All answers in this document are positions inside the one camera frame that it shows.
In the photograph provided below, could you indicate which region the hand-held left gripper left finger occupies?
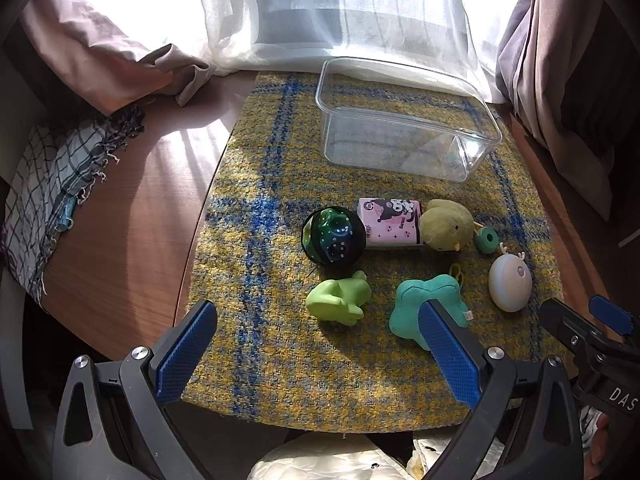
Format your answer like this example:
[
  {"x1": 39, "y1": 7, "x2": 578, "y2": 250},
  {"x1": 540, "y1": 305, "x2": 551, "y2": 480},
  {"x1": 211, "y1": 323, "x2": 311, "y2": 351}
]
[{"x1": 52, "y1": 299, "x2": 218, "y2": 480}]

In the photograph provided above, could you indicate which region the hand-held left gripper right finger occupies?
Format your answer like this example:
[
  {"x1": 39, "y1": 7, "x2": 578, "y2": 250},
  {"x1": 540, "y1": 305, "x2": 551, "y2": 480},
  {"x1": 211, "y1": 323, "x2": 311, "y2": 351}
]
[{"x1": 417, "y1": 299, "x2": 586, "y2": 480}]

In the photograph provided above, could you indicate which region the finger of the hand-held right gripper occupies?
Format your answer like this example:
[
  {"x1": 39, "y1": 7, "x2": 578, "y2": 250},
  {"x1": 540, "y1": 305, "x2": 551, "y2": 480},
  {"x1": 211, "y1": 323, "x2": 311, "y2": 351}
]
[
  {"x1": 539, "y1": 299, "x2": 617, "y2": 361},
  {"x1": 589, "y1": 295, "x2": 640, "y2": 346}
]

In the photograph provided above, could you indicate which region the teal star plush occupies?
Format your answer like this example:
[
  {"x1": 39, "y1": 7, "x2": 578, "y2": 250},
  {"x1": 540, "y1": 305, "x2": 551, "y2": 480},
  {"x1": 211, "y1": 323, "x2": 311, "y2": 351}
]
[{"x1": 389, "y1": 262, "x2": 474, "y2": 351}]

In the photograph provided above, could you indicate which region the white round device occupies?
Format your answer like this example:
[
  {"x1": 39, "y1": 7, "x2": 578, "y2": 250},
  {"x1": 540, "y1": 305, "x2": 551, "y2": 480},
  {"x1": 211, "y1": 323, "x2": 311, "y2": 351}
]
[{"x1": 488, "y1": 252, "x2": 534, "y2": 312}]

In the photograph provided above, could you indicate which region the green ring toy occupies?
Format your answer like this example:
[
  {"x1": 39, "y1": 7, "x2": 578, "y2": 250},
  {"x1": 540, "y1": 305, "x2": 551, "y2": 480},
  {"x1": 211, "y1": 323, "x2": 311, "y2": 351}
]
[{"x1": 474, "y1": 226, "x2": 500, "y2": 255}]

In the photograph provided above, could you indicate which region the green frog toy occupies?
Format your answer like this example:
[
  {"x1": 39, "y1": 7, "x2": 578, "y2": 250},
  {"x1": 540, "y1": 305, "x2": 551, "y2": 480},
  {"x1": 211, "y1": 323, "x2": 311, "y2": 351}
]
[{"x1": 306, "y1": 270, "x2": 372, "y2": 328}]

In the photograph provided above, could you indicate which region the yellow chick plush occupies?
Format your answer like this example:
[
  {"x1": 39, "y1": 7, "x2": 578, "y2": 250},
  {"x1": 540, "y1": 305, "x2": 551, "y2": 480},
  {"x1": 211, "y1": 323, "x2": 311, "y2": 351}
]
[{"x1": 419, "y1": 199, "x2": 484, "y2": 253}]

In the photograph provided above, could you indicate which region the pink tissue packet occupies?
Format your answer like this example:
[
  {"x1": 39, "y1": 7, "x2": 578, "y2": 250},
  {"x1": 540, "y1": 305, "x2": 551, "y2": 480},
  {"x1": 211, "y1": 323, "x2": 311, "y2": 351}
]
[{"x1": 357, "y1": 197, "x2": 427, "y2": 251}]

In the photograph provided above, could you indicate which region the green black ball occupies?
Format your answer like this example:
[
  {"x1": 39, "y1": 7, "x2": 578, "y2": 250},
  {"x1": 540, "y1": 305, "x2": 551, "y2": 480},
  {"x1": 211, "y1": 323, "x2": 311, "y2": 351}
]
[{"x1": 301, "y1": 206, "x2": 369, "y2": 266}]

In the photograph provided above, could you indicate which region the clear plastic container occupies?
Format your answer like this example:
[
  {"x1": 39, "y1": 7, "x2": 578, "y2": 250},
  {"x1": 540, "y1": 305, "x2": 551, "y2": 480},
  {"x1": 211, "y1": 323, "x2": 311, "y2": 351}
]
[{"x1": 315, "y1": 57, "x2": 502, "y2": 182}]

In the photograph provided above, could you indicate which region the person's right hand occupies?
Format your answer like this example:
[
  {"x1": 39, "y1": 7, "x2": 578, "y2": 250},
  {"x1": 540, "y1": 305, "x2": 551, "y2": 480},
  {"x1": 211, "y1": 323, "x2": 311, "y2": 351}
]
[{"x1": 587, "y1": 412, "x2": 613, "y2": 467}]

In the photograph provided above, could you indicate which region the yellow blue plaid mat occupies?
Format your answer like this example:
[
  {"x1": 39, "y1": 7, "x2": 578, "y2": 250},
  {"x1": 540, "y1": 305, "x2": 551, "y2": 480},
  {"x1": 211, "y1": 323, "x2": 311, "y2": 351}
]
[{"x1": 181, "y1": 71, "x2": 566, "y2": 433}]

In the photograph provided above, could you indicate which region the cream quilted cloth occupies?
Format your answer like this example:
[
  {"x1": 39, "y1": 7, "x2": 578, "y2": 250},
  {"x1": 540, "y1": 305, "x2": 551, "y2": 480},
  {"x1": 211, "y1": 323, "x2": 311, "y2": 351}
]
[{"x1": 247, "y1": 432, "x2": 506, "y2": 480}]

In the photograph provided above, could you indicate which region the grey panel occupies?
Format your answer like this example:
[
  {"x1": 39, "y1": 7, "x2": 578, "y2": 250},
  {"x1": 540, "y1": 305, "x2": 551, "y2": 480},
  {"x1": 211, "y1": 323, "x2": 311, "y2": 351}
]
[{"x1": 0, "y1": 270, "x2": 34, "y2": 431}]

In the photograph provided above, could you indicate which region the checked fringed cloth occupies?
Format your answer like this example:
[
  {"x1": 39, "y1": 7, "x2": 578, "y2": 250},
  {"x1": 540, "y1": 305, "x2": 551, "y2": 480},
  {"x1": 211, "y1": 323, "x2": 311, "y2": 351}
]
[{"x1": 0, "y1": 104, "x2": 147, "y2": 307}]

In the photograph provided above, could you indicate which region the beige heavy curtain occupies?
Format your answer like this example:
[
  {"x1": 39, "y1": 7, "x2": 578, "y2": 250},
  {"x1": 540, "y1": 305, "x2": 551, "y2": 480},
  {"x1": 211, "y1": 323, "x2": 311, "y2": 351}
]
[{"x1": 495, "y1": 0, "x2": 623, "y2": 221}]

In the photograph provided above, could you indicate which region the pink curtain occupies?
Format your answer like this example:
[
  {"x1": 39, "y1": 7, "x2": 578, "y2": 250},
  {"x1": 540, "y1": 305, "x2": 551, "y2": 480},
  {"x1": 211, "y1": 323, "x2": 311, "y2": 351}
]
[{"x1": 20, "y1": 0, "x2": 213, "y2": 117}]

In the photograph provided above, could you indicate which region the white sheer curtain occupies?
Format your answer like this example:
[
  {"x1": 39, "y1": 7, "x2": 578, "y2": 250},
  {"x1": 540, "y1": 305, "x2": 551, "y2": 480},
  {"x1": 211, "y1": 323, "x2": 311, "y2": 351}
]
[{"x1": 192, "y1": 0, "x2": 538, "y2": 106}]

